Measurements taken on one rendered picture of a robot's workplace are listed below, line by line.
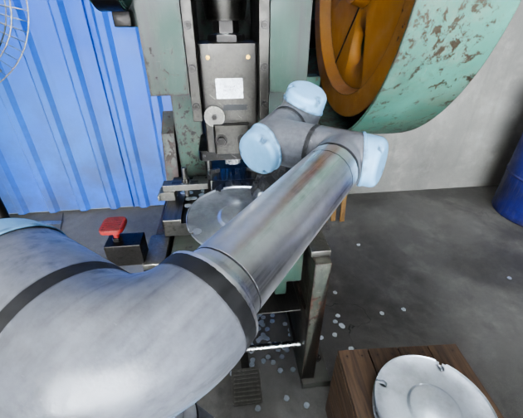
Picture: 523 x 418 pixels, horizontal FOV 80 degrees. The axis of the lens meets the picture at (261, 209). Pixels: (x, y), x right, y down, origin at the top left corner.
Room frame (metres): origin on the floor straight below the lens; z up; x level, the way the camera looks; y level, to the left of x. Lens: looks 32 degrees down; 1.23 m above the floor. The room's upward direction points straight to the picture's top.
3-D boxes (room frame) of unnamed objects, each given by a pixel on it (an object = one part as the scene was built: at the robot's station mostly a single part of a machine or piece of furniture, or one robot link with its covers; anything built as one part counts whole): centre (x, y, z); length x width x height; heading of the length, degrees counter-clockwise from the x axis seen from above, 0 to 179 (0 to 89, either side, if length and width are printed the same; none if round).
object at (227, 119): (0.91, 0.09, 1.04); 0.17 x 0.15 x 0.30; 7
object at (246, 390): (0.81, 0.08, 0.14); 0.59 x 0.10 x 0.05; 7
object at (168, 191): (0.93, 0.26, 0.76); 0.17 x 0.06 x 0.10; 97
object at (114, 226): (0.68, 0.39, 0.72); 0.07 x 0.06 x 0.08; 7
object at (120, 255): (0.68, 0.38, 0.62); 0.10 x 0.06 x 0.20; 97
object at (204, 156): (0.95, 0.09, 0.86); 0.20 x 0.16 x 0.05; 97
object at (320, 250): (1.12, -0.16, 0.45); 0.92 x 0.12 x 0.90; 7
